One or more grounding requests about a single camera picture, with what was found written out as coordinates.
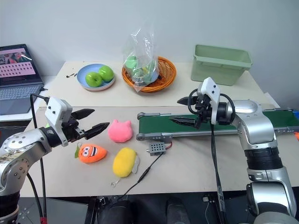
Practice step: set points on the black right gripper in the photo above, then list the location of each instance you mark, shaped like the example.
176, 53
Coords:
202, 112

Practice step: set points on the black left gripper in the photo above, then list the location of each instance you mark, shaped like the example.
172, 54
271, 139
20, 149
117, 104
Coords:
72, 130

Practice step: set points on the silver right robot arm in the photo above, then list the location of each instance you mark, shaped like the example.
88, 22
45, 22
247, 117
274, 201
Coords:
257, 130

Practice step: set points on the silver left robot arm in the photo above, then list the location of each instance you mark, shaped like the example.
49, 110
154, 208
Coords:
18, 149

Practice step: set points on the green conveyor belt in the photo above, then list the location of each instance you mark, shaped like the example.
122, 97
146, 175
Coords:
158, 123

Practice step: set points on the pink plush toy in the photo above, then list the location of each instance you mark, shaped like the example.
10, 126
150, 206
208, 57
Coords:
120, 131

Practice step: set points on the orange carrot plush toy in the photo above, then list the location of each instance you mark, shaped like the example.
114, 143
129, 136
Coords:
92, 154

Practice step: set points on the green apple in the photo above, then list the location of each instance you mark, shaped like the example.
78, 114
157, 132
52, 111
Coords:
93, 79
107, 72

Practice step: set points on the light blue plate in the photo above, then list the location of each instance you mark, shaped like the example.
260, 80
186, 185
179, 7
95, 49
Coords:
81, 78

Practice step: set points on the orange woven basket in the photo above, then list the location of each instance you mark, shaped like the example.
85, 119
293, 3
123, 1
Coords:
167, 70

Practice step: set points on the grey perforated controller box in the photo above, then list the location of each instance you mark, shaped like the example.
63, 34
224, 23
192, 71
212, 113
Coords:
156, 148

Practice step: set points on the small black scraps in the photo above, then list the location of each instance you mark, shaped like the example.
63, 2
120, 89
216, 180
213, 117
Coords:
70, 75

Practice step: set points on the yellow plush toy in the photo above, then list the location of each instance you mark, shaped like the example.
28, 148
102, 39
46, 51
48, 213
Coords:
123, 162

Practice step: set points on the pale green plastic bin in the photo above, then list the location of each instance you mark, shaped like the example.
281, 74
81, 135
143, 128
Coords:
217, 67

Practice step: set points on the clear plastic bag with toys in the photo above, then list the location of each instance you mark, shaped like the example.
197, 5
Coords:
140, 63

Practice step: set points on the open grey laptop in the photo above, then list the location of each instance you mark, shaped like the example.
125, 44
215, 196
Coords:
18, 77

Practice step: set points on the orange object at table edge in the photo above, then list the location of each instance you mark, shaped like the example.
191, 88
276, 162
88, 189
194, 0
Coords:
296, 136

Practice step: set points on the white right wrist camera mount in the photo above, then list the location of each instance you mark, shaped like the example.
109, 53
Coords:
211, 91

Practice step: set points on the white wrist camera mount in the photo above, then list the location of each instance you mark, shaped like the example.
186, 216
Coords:
211, 91
56, 109

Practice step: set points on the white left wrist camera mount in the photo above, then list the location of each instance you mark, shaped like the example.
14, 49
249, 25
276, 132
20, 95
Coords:
56, 109

